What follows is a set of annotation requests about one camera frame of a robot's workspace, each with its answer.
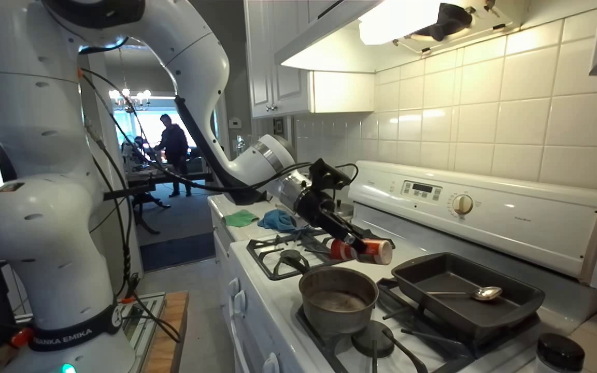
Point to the white gas stove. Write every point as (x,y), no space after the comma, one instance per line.
(519,220)

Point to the white range hood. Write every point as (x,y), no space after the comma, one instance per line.
(341,48)

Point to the black rectangular baking pan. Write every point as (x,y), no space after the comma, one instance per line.
(465,302)

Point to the black range hood fan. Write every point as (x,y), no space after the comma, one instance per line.
(447,21)

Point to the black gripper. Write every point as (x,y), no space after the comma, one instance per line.
(319,204)

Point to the wooden board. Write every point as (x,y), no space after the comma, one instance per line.
(170,338)

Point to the black empty burner grate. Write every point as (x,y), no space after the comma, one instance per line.
(312,249)

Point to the metal spoon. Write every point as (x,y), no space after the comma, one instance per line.
(486,292)

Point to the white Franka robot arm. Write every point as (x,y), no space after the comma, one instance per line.
(36,234)

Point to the white base cabinet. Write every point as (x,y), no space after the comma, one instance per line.
(244,324)

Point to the person in dark clothes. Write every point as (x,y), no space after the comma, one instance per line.
(172,147)

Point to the round metal pot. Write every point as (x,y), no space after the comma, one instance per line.
(336,318)

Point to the stove clock display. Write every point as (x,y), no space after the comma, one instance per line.
(422,188)

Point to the black countertop device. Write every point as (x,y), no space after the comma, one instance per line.
(248,196)

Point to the blue cloth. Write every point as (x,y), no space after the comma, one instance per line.
(278,220)

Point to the chandelier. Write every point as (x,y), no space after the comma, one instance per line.
(130,97)

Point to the red base plug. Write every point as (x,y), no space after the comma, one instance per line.
(22,338)

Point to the dark background table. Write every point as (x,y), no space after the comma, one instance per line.
(166,176)

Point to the orange capped spice bottle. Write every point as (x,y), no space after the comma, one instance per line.
(341,249)

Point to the stove control knob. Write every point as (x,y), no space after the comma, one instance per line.
(463,206)

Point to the large white wall cabinet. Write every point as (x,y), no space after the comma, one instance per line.
(341,91)

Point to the green sponge cloth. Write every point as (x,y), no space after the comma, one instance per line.
(242,220)

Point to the black burner grate under cookware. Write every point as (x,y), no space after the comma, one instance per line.
(387,288)

